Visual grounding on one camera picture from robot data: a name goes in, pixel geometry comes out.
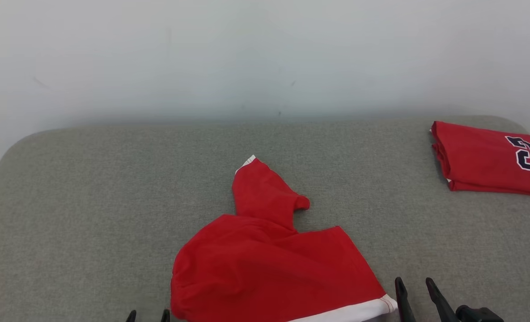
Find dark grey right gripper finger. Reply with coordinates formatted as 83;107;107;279
394;277;418;322
426;277;460;322

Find red Bulls basketball shorts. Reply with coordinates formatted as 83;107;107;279
170;155;399;322

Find red basketball jersey white trim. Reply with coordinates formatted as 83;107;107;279
430;121;530;198

